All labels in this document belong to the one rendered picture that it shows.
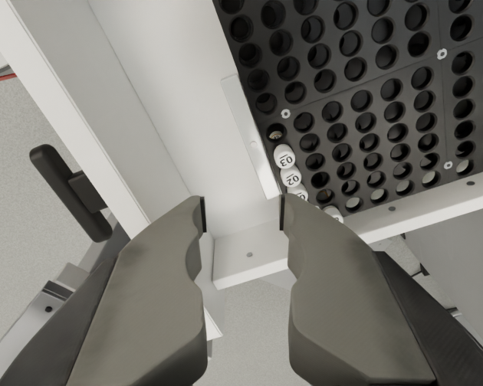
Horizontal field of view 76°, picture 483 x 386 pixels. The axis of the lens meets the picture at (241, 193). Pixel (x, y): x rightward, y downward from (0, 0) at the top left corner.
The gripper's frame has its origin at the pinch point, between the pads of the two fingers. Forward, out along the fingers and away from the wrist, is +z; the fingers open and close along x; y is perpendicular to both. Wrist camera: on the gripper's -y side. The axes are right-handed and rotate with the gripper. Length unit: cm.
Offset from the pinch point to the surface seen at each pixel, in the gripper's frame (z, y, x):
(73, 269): 23.8, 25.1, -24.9
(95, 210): 6.2, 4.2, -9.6
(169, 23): 13.8, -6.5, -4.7
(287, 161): 6.3, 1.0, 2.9
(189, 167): 13.7, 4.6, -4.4
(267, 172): 12.6, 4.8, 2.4
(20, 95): 96, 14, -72
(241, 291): 97, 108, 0
